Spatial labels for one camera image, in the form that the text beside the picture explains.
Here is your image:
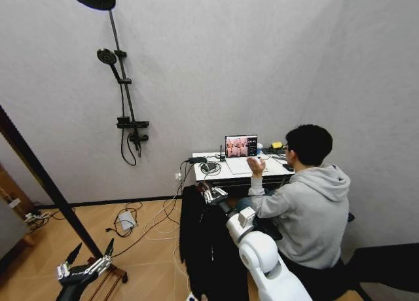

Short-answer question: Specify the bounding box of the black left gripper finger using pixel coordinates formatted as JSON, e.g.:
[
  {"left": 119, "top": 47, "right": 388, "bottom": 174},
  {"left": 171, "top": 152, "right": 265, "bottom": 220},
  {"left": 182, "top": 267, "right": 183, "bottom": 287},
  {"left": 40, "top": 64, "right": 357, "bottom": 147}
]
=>
[
  {"left": 86, "top": 238, "right": 115, "bottom": 274},
  {"left": 56, "top": 242, "right": 82, "bottom": 279}
]

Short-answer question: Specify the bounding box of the black garment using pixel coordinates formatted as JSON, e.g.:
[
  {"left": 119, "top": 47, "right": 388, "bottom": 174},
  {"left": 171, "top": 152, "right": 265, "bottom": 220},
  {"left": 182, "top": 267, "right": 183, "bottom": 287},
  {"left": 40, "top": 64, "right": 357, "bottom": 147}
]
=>
[{"left": 179, "top": 184, "right": 250, "bottom": 301}]

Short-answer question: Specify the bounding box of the white desk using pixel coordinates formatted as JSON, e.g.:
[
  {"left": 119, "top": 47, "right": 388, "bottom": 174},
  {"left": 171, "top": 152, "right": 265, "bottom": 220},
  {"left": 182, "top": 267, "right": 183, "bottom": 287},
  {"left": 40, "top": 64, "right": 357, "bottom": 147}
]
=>
[{"left": 191, "top": 151, "right": 296, "bottom": 190}]

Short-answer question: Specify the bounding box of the open laptop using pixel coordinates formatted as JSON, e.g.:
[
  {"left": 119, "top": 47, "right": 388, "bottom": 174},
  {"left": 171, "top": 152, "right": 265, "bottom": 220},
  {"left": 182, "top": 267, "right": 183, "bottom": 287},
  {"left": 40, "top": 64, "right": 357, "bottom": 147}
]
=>
[{"left": 224, "top": 134, "right": 270, "bottom": 176}]

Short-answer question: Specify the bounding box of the flat white floor box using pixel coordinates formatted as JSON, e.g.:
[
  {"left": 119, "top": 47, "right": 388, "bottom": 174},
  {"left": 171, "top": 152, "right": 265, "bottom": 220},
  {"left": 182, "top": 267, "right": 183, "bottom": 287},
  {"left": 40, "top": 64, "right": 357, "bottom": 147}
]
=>
[{"left": 117, "top": 209, "right": 137, "bottom": 231}]

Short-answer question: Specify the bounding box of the person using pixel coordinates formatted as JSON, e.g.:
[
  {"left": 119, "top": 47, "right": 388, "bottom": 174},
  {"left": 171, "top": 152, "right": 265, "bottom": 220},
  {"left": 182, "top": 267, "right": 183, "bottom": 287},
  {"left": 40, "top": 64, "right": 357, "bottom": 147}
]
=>
[{"left": 235, "top": 124, "right": 365, "bottom": 301}]

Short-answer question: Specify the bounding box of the dark brown rack pole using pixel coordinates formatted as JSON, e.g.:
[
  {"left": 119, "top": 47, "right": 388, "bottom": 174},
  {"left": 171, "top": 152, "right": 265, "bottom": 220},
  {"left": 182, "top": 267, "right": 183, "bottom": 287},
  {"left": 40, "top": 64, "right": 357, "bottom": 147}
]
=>
[{"left": 0, "top": 104, "right": 106, "bottom": 260}]

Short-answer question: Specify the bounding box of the wooden cabinet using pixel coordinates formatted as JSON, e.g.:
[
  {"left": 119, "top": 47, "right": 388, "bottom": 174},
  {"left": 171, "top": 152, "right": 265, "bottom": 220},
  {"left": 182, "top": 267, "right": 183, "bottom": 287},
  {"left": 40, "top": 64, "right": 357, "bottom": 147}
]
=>
[{"left": 0, "top": 162, "right": 36, "bottom": 260}]

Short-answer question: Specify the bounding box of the black shower faucet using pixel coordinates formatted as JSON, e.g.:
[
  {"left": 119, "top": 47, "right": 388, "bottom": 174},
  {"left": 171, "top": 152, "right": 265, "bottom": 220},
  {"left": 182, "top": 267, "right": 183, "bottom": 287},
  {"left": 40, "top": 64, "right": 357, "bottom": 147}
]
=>
[{"left": 128, "top": 133, "right": 150, "bottom": 158}]

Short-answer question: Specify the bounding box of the black shower mixer shelf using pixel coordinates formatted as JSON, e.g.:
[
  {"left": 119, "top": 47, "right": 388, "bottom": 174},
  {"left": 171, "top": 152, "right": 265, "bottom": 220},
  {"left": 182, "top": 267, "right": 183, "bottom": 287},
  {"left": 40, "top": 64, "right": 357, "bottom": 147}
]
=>
[{"left": 116, "top": 116, "right": 151, "bottom": 130}]

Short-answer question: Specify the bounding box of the black handheld shower head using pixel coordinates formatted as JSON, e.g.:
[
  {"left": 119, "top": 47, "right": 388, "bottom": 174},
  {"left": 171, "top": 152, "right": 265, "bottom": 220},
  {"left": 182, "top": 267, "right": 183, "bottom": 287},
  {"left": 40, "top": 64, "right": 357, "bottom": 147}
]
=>
[{"left": 96, "top": 48, "right": 122, "bottom": 82}]

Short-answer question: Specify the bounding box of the black low furniture block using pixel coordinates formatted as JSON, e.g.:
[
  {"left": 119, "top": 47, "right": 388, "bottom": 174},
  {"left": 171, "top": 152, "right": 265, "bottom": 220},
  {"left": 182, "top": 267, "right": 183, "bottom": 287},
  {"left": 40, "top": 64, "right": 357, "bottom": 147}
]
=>
[{"left": 355, "top": 242, "right": 419, "bottom": 301}]

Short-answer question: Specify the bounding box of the coiled cable bundle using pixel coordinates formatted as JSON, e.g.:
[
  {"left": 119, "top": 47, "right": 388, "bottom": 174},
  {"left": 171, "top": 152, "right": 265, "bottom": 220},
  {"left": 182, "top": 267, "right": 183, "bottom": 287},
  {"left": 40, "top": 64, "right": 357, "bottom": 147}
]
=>
[{"left": 199, "top": 162, "right": 222, "bottom": 176}]

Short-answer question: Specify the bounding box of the long black floor cable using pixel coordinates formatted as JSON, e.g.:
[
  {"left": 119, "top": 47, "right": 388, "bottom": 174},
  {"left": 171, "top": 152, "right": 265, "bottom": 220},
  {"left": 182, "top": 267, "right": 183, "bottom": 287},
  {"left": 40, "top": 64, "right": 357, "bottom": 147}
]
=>
[{"left": 111, "top": 159, "right": 192, "bottom": 258}]

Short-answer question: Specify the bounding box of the long white floor cable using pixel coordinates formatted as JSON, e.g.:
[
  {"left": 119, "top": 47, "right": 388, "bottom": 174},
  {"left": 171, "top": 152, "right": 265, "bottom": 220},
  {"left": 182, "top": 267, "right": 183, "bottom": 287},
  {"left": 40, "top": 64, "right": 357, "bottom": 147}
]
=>
[{"left": 143, "top": 196, "right": 192, "bottom": 292}]

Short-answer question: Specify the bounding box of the black shower hose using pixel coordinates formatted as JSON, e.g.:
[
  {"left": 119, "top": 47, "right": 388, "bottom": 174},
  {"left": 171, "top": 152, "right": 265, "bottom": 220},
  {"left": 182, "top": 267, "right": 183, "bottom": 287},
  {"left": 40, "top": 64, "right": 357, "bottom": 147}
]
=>
[{"left": 118, "top": 80, "right": 138, "bottom": 167}]

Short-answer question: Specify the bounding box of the black shower rail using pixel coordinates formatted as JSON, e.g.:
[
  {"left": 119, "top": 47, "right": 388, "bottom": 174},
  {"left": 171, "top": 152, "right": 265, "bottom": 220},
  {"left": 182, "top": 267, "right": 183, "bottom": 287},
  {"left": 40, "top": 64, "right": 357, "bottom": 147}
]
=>
[{"left": 107, "top": 8, "right": 137, "bottom": 122}]

